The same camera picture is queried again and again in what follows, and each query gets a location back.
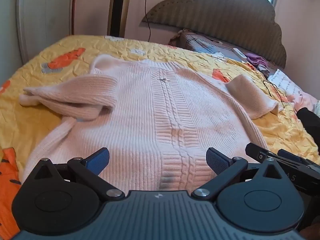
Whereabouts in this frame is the beige tower fan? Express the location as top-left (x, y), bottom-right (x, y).
top-left (110, 0), bottom-right (132, 38)

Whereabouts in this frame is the purple cloth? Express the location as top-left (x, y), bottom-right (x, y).
top-left (244, 52), bottom-right (268, 68)

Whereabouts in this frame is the yellow carrot print bed sheet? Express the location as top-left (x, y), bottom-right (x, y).
top-left (0, 34), bottom-right (320, 235)

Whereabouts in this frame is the white wardrobe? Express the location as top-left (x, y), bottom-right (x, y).
top-left (16, 0), bottom-right (75, 65)

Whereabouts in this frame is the thin red pole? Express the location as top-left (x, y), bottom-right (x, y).
top-left (71, 0), bottom-right (76, 35)

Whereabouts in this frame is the thin black cord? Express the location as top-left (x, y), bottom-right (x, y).
top-left (262, 80), bottom-right (288, 108)

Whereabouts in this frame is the black wall cable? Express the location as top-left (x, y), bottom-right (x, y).
top-left (145, 0), bottom-right (152, 42)

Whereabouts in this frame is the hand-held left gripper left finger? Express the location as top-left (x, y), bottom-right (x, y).
top-left (32, 147), bottom-right (125, 202)

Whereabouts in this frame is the grey upholstered headboard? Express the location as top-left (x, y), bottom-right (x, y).
top-left (142, 0), bottom-right (287, 68)

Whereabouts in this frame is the pink knit sweater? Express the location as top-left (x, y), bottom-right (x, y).
top-left (19, 54), bottom-right (279, 193)

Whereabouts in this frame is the white remote control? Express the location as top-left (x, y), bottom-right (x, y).
top-left (233, 47), bottom-right (248, 62)

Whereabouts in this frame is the person's right forearm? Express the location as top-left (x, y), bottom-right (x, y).
top-left (297, 107), bottom-right (320, 143)

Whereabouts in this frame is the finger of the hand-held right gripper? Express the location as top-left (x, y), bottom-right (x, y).
top-left (245, 142), bottom-right (279, 164)
top-left (278, 149), bottom-right (310, 167)

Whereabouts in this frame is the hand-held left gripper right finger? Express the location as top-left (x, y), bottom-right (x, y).
top-left (191, 147), bottom-right (284, 202)

